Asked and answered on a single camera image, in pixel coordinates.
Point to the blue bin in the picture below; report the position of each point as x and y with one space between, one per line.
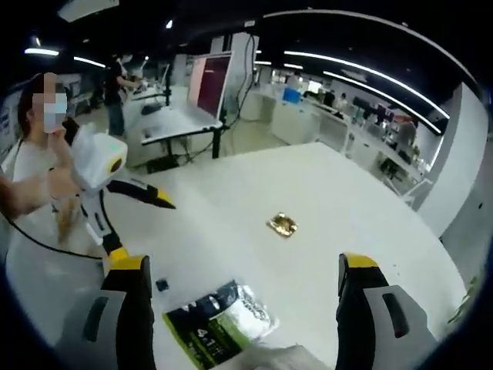
292 95

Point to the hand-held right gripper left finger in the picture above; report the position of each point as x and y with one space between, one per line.
131 308

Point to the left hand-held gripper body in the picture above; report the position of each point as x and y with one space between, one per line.
98 154

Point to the ceiling air conditioner unit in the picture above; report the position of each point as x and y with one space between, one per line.
86 7

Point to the person's grey shirt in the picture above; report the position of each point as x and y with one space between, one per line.
50 293

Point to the gold foil skincare sachet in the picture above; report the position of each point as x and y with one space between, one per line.
282 225

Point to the green black skincare packet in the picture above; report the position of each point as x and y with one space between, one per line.
215 327

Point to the white desk black legs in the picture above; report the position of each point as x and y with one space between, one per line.
173 127

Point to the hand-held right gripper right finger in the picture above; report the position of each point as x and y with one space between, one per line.
358 308

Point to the computer monitor maroon screen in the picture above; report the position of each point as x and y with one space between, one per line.
210 88

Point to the clear skincare sachet dark square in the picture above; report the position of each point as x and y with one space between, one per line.
162 284

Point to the long ceiling light strip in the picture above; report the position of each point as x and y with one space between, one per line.
366 71

